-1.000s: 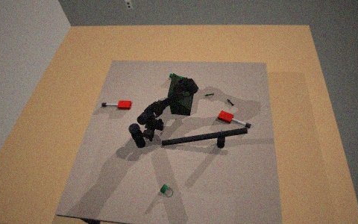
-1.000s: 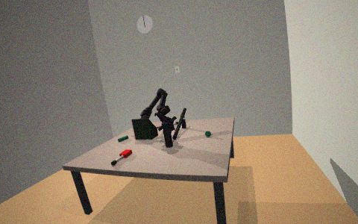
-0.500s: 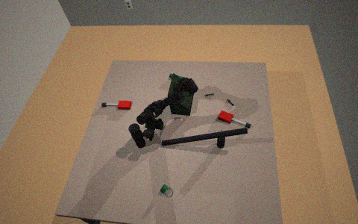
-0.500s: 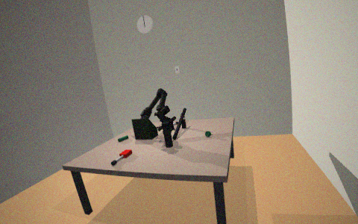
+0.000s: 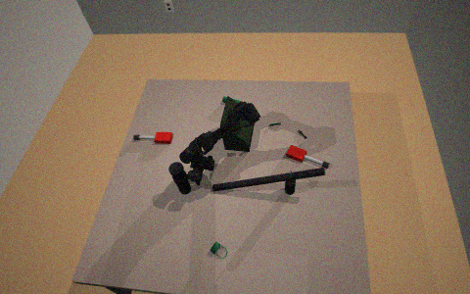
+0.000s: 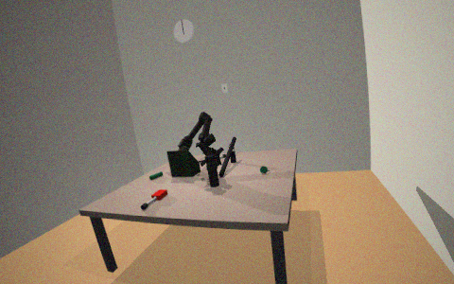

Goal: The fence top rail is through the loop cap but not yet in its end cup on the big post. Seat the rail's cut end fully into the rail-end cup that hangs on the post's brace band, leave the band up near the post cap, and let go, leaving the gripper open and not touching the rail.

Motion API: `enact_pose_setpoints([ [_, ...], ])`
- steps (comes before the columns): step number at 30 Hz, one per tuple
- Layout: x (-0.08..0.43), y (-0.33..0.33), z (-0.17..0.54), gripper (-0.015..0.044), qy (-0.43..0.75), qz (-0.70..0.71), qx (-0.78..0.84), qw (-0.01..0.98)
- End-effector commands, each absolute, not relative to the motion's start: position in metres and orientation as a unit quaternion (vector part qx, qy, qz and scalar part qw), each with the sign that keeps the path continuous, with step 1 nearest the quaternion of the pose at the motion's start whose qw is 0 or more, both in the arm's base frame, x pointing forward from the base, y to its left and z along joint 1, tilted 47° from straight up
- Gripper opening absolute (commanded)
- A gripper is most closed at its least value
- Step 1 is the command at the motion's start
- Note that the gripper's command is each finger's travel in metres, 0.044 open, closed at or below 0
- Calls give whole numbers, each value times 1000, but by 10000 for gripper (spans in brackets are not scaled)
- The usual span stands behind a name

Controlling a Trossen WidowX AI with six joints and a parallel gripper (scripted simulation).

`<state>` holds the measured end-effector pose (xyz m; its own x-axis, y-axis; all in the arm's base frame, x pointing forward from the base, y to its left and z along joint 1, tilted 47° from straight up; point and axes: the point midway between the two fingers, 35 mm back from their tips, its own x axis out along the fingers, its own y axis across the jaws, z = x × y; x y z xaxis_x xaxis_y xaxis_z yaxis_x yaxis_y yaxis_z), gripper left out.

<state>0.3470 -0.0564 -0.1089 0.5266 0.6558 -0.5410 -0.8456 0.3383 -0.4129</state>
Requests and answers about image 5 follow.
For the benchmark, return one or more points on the small green cylinder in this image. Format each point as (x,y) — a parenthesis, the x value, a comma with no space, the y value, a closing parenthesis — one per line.
(224,100)

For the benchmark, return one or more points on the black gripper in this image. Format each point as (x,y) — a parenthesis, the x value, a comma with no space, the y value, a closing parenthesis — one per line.
(196,173)

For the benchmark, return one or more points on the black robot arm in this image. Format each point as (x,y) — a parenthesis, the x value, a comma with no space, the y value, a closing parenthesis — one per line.
(243,110)

